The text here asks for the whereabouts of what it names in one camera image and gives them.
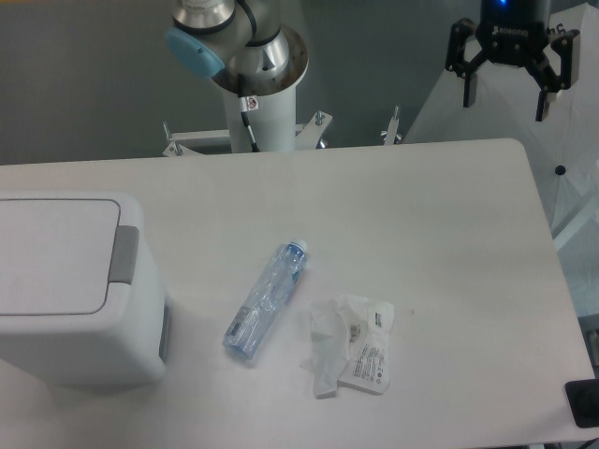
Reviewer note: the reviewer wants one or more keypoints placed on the black device at table edge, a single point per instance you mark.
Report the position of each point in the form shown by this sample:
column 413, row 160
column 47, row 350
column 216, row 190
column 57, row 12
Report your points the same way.
column 582, row 396

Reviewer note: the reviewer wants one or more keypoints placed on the white printed wrapper packet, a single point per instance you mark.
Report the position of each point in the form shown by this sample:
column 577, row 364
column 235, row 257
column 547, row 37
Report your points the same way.
column 370, row 322

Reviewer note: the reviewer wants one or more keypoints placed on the crumpled white tissue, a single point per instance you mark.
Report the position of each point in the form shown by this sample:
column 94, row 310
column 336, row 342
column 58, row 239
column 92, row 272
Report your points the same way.
column 330, row 337

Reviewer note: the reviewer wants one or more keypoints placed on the metal clamp bolt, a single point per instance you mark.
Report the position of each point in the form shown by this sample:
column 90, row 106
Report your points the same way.
column 390, row 136

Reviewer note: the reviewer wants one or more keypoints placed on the white trash can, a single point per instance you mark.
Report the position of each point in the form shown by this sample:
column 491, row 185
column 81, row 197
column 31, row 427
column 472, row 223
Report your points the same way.
column 124, row 343

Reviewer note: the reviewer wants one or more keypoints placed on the white trash can lid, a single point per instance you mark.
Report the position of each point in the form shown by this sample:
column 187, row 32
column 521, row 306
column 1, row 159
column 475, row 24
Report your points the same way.
column 59, row 255

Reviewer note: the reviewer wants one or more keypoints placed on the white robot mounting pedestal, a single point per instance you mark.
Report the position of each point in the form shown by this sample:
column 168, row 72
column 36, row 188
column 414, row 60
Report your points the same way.
column 269, row 120

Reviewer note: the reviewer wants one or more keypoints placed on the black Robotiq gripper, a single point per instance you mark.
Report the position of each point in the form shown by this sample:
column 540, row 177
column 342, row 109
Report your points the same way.
column 515, row 32

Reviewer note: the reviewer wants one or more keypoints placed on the silver robot arm blue cap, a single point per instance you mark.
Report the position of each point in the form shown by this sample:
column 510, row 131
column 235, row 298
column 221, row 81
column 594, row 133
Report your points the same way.
column 243, row 44

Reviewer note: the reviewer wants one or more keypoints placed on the crushed clear plastic bottle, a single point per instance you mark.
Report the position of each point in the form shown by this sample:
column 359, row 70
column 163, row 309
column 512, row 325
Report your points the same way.
column 270, row 293

